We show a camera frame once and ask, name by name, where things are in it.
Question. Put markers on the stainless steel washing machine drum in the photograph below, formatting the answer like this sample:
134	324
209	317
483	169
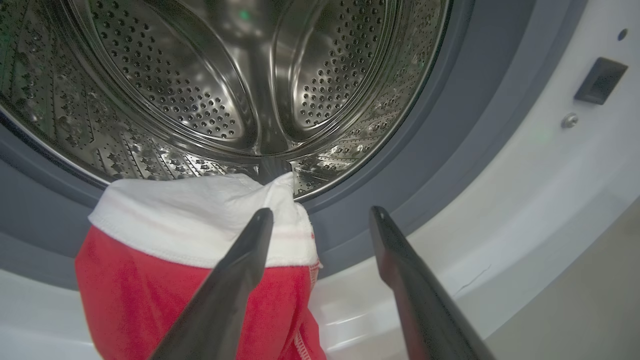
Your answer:
175	75

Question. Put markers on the white front-load washing machine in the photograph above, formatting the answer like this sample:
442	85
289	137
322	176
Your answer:
550	175

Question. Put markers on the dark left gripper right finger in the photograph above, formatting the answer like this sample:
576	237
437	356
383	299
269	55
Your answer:
425	310

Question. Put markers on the black door latch socket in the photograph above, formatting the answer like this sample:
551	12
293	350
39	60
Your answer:
600	81

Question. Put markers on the small silver screw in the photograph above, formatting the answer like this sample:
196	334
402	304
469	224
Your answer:
569	120

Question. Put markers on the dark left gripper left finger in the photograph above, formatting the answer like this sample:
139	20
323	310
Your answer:
225	300

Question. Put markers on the red and white garment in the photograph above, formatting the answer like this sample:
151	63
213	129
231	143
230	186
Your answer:
150	280

